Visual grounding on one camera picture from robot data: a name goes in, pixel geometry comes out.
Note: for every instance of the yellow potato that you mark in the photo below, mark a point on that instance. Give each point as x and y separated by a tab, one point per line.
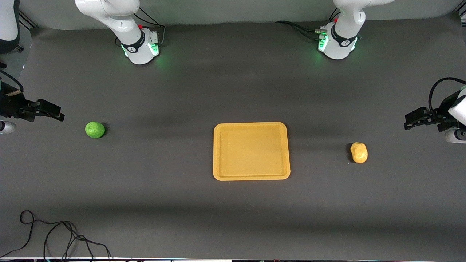
359	153

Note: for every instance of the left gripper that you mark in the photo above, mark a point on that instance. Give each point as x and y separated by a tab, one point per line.
442	115

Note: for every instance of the aluminium frame rail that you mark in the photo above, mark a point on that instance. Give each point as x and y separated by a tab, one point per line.
27	21
462	15

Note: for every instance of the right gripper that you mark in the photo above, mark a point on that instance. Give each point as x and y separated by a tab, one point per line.
11	106

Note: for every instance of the dark grey table cloth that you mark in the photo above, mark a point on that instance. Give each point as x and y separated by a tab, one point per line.
182	91

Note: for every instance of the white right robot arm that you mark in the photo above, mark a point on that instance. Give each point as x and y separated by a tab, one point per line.
134	40

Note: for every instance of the yellow plastic tray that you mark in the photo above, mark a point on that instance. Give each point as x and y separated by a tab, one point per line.
251	151

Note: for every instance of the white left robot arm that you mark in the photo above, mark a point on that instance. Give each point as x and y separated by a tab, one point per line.
340	43

